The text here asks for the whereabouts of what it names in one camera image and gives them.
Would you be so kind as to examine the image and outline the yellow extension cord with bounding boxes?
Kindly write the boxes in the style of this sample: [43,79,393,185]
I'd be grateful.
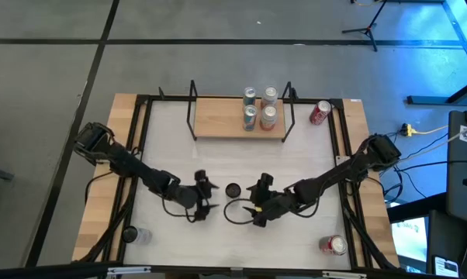
[400,122,451,137]

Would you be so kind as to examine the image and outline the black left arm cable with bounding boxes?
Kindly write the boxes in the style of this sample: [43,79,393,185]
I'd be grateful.
[161,196,199,224]

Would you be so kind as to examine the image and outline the silver metal bracket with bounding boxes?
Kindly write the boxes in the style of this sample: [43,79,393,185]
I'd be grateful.
[106,265,152,277]
[321,270,368,279]

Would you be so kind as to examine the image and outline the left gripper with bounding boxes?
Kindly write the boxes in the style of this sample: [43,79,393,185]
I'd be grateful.
[193,169,221,223]

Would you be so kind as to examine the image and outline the black desk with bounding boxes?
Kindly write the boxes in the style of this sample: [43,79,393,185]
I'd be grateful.
[445,110,467,228]

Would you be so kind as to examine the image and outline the Coca-Cola red can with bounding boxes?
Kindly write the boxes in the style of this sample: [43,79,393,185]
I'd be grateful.
[318,234,348,257]
[309,99,332,126]

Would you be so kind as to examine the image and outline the Spindrift pink white can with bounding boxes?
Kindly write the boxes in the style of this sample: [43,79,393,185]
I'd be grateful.
[259,104,278,132]
[261,85,279,109]

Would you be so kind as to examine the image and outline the black tripod stand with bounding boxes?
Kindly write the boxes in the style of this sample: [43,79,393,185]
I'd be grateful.
[341,0,392,53]

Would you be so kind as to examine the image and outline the smartphone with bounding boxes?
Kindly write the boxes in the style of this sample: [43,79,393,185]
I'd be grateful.
[431,254,460,278]

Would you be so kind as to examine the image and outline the Celsius tall white can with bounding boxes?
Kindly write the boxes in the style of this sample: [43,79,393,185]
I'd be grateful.
[224,182,242,198]
[120,226,154,246]

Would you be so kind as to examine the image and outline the lit computer screen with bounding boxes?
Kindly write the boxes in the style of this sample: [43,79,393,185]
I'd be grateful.
[389,215,429,274]

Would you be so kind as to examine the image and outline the black stand base bar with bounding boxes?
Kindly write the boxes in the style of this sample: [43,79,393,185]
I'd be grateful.
[406,75,467,106]

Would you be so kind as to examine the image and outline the wooden shelf with black brackets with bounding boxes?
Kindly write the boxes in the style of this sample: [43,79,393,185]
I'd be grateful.
[185,79,297,143]

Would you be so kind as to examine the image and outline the Red Bull blue silver can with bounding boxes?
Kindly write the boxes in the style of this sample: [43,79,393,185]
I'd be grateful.
[242,86,258,106]
[242,104,259,132]

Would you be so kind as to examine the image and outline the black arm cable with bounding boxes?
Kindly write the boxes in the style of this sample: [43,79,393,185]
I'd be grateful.
[223,198,258,226]
[161,196,199,224]

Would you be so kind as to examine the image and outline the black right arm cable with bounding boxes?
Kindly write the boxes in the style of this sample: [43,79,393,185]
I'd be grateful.
[223,198,258,226]

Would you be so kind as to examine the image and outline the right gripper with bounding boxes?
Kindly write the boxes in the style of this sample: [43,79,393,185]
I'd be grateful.
[242,173,297,228]

